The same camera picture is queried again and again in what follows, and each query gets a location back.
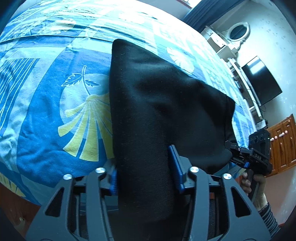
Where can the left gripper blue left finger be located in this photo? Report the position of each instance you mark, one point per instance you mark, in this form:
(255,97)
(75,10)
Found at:
(113,182)

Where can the blue patterned bedspread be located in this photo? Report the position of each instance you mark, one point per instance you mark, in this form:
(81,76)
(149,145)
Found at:
(55,62)

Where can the white oval framed mirror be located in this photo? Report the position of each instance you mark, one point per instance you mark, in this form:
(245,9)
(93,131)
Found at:
(237,34)

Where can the white dresser shelf unit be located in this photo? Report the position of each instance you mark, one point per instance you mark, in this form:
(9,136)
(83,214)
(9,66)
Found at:
(229,55)

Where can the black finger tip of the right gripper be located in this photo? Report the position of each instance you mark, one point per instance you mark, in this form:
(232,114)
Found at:
(235,151)

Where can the dark blue curtain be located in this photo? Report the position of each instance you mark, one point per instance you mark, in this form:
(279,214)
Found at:
(206,12)

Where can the right forearm striped sleeve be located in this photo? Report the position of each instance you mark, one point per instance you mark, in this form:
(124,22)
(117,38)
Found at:
(269,220)

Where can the brown wooden cabinet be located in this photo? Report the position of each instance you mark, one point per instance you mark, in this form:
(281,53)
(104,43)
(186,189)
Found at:
(282,145)

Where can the black pants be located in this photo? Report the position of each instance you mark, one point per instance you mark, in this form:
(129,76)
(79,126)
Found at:
(153,105)

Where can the black flat screen television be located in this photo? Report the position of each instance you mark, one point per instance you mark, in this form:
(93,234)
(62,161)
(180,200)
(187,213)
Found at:
(261,80)

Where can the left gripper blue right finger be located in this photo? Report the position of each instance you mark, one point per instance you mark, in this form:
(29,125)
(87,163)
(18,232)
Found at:
(179,167)

